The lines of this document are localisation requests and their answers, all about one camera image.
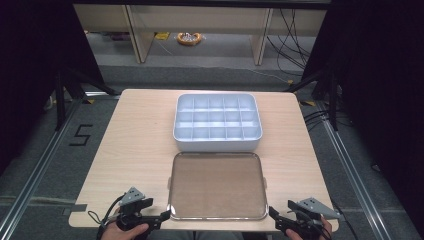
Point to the person's right hand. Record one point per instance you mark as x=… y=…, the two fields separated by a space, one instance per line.
x=325 y=230

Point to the grey tape strip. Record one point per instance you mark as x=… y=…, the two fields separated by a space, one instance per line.
x=76 y=209

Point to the purple object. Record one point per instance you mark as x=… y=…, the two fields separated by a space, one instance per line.
x=120 y=36

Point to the person's lap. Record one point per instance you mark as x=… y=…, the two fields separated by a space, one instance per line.
x=216 y=236

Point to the beige wooden desk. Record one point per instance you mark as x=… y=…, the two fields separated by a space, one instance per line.
x=200 y=16

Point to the black curtain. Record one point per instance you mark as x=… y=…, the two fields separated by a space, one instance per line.
x=383 y=83
x=33 y=66

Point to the yellow floor tape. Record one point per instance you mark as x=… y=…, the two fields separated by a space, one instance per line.
x=308 y=103
x=88 y=101

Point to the yellow flat object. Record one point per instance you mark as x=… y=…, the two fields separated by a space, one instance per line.
x=162 y=35

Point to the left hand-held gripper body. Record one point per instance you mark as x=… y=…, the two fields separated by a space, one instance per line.
x=131 y=206

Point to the black metal stand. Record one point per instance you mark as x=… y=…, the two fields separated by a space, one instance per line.
x=333 y=100
x=60 y=100

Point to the person's left hand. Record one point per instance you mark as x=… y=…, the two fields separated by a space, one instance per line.
x=123 y=233

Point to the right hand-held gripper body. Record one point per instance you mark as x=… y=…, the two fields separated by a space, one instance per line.
x=311 y=213

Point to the white compartment storage box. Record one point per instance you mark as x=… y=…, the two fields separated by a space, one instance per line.
x=186 y=141

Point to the aluminium floor rail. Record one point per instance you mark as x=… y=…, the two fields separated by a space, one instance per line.
x=33 y=173
x=360 y=180

